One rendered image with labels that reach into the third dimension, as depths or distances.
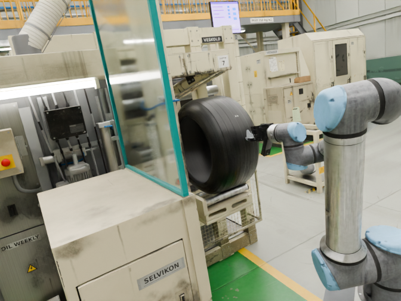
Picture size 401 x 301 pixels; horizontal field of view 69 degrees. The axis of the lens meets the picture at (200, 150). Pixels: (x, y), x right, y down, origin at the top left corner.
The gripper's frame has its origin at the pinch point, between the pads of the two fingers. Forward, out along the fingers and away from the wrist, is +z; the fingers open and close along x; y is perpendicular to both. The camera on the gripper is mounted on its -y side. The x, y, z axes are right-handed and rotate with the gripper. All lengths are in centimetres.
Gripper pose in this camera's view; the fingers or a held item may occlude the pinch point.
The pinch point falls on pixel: (247, 138)
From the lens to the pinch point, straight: 164.2
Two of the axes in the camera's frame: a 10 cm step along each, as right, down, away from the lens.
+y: -2.1, -9.7, -1.3
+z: -5.1, 0.0, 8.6
